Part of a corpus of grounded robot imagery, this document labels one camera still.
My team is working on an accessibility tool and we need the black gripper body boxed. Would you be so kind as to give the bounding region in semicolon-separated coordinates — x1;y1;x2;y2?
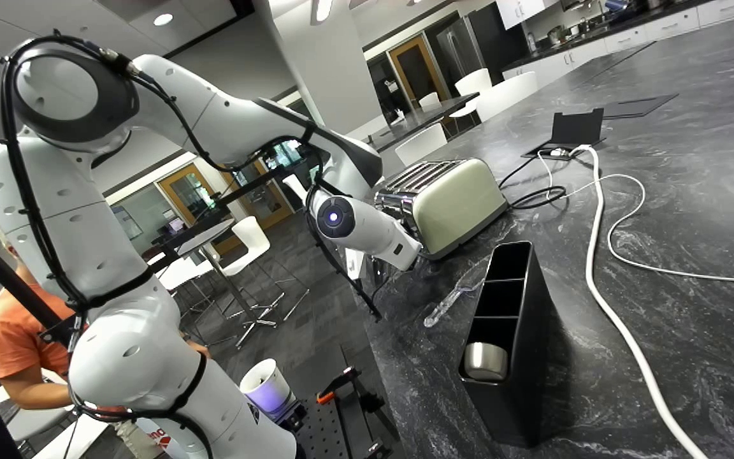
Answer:
365;252;393;291

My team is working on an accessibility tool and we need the person's bare forearm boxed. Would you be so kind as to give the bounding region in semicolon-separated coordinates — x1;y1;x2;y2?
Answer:
0;379;75;414

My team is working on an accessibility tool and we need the cream and chrome four-slot toaster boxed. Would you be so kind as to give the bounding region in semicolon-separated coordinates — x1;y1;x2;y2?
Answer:
371;155;510;263

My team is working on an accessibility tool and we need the clear plastic spoon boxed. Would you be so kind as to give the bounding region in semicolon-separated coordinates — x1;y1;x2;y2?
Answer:
421;256;492;333

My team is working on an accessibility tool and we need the orange clamp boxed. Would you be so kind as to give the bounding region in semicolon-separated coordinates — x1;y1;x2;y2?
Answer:
312;366;361;409

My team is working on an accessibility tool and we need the metal cup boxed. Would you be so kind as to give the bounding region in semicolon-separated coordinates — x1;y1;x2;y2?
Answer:
460;339;512;384

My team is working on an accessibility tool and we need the black divided organizer box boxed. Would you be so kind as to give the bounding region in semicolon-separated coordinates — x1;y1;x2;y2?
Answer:
456;241;565;453

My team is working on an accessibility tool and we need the black cafe table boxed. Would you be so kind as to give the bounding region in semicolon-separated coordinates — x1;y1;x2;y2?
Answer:
365;89;482;155

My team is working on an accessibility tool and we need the white paper cup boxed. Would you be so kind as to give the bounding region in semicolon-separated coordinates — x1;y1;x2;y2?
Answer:
237;358;298;421

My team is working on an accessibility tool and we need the wooden door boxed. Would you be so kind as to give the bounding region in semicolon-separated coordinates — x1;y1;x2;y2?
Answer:
154;162;217;224

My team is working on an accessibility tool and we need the black pop-up socket box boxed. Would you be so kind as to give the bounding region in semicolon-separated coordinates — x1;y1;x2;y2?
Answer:
547;106;605;148

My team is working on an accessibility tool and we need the person in orange shirt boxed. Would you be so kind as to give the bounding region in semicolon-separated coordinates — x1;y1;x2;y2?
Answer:
0;246;75;414

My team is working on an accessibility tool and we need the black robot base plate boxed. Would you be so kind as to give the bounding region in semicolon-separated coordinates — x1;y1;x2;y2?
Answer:
298;385;403;459

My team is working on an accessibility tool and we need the thick white cable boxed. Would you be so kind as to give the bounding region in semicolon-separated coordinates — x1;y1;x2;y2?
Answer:
543;141;711;459

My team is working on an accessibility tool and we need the thin white cable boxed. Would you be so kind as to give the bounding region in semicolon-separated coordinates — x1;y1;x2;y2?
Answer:
595;171;734;289

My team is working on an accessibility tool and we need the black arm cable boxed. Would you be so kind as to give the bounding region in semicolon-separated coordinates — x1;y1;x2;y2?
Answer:
0;32;217;459

